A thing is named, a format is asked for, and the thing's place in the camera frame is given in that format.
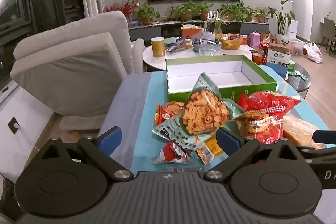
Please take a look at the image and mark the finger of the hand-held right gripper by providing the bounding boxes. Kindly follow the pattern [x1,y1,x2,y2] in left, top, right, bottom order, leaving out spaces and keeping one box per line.
[312,130,336,144]

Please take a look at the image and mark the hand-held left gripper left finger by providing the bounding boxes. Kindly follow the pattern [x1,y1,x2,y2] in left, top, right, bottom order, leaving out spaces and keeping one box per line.
[38,126,134,184]

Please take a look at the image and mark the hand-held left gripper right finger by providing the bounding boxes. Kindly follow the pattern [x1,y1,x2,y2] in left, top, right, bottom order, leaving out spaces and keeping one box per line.
[204,127,302,183]

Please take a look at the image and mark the small yellow snack packet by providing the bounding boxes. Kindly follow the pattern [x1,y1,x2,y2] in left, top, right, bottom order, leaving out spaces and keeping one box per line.
[196,135,224,165]

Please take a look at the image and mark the clear bread packet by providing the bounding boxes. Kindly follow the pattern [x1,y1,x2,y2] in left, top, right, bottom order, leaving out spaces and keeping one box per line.
[282,114,326,150]

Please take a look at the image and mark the red cartoon snack packet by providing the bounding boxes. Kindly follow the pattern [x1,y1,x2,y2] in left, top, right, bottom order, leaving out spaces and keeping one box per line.
[236,106,285,145]

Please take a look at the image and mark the green white crisp packet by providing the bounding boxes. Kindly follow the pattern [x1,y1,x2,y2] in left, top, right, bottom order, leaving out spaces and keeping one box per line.
[152,72,246,146]

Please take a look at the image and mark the red crinkled plastic bag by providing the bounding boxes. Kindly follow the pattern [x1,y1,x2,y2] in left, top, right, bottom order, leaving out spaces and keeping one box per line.
[237,91,302,115]

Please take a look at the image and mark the small orange red snack packet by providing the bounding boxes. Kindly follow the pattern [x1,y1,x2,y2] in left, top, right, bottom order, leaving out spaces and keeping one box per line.
[155,101,185,127]

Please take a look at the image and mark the green cardboard box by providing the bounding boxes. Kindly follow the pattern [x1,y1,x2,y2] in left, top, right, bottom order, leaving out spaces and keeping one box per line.
[165,55,278,102]

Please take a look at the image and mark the small red foil snack packet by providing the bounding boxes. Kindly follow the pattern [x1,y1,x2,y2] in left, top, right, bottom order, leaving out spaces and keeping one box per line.
[153,142,191,165]

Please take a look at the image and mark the dark marble round table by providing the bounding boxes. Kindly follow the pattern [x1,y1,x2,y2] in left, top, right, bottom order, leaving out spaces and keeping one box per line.
[259,63,312,99]

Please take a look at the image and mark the green snack packet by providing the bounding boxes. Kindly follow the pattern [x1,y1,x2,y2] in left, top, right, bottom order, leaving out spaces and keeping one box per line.
[287,69,309,81]

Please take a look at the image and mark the grey sofa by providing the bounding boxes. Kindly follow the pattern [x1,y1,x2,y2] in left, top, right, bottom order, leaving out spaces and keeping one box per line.
[10,11,145,117]

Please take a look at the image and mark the white plastic bag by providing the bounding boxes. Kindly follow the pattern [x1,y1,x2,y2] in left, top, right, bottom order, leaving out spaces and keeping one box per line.
[304,42,323,63]

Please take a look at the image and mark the clear glass cup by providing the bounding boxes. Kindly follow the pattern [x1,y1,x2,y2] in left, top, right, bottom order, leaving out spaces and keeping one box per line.
[198,44,216,56]

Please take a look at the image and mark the clear storage bin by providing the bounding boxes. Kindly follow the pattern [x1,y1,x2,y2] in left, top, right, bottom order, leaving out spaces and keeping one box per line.
[282,38,305,56]

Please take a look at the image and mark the yellow wicker basket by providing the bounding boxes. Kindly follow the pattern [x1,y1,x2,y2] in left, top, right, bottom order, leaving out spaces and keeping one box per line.
[219,38,243,50]

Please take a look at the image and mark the grey blue plastic bin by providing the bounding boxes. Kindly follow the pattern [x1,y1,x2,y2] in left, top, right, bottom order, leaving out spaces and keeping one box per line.
[192,37,222,53]

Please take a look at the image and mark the pink carton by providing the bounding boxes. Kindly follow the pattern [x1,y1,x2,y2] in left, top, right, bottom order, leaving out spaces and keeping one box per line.
[249,31,260,48]

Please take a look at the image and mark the grey dining chair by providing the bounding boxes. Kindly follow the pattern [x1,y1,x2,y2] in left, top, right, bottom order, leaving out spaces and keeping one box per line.
[322,17,336,50]

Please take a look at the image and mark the dark blue snack packets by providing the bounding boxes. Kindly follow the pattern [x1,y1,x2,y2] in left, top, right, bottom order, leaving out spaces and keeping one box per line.
[165,39,194,53]

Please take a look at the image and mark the white air purifier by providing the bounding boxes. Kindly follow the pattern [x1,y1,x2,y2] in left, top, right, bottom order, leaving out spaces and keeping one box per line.
[287,20,299,38]

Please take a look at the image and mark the grey television cabinet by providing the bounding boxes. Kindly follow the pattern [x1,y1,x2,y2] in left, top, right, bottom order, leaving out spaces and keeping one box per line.
[129,20,271,44]

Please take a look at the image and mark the orange tissue box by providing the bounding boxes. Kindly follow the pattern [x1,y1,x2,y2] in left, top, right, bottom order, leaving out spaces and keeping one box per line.
[181,25,203,38]

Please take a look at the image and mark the glass vase with green plant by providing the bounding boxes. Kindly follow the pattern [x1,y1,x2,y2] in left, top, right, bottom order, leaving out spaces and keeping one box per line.
[210,13,229,35]

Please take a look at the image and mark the tall leafy floor plant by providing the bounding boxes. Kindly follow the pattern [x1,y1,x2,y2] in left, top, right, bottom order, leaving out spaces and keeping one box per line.
[266,0,296,36]

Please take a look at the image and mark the potted green plant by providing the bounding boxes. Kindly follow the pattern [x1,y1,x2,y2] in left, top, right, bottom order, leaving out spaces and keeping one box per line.
[240,5,257,23]
[169,1,196,21]
[256,7,268,23]
[135,4,160,26]
[219,4,241,22]
[194,2,214,21]

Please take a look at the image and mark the red berry decoration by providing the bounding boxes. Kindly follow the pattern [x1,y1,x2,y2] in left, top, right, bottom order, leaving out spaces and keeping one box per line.
[104,0,139,21]

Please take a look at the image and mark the black wall socket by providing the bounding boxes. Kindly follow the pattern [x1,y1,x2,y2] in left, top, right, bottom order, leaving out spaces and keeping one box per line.
[8,117,20,134]

